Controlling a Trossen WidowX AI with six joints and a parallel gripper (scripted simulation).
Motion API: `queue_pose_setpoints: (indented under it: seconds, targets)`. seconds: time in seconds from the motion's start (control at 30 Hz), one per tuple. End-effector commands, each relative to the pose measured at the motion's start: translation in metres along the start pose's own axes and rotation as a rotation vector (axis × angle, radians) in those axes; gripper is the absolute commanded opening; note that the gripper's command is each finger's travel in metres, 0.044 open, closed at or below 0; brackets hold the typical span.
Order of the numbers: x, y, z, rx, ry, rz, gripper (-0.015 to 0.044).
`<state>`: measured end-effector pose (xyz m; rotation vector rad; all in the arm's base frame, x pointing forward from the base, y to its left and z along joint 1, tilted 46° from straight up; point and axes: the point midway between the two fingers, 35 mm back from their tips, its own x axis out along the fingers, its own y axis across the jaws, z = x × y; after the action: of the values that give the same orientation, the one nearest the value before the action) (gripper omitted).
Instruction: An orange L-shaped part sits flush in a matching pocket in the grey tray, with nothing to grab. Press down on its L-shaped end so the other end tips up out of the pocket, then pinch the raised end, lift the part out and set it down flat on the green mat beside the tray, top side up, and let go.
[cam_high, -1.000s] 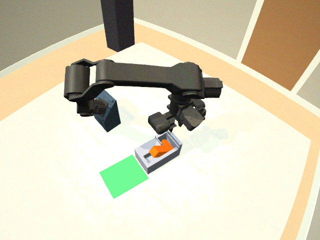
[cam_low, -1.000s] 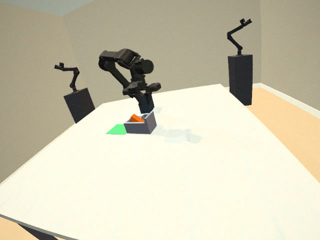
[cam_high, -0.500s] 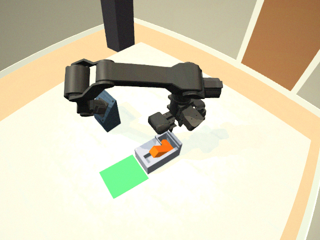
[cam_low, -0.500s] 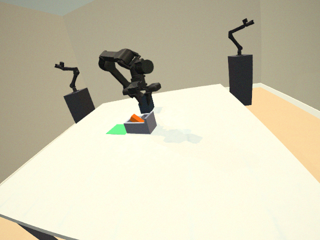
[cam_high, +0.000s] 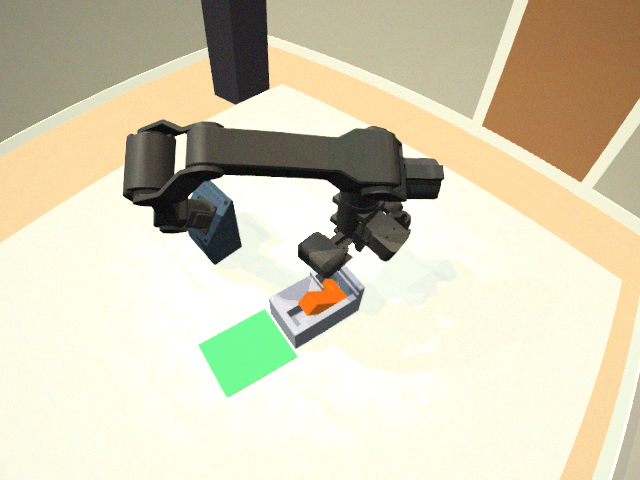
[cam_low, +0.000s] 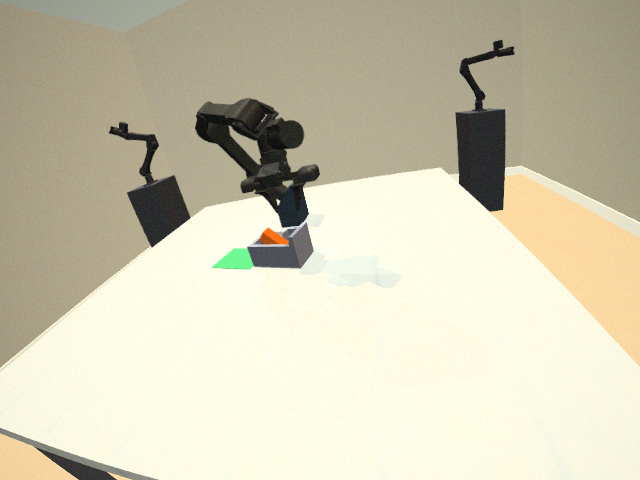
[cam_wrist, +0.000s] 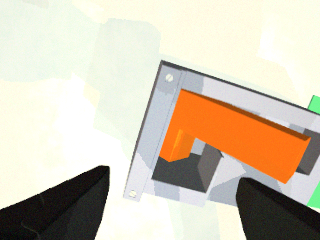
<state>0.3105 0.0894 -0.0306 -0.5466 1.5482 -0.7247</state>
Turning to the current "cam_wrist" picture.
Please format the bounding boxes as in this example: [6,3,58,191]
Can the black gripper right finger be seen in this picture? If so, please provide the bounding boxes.
[236,177,320,240]

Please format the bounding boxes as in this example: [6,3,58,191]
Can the orange l-shaped part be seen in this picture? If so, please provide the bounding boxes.
[159,88,311,184]

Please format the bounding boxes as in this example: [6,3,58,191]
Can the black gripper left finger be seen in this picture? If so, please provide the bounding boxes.
[0,165,111,240]

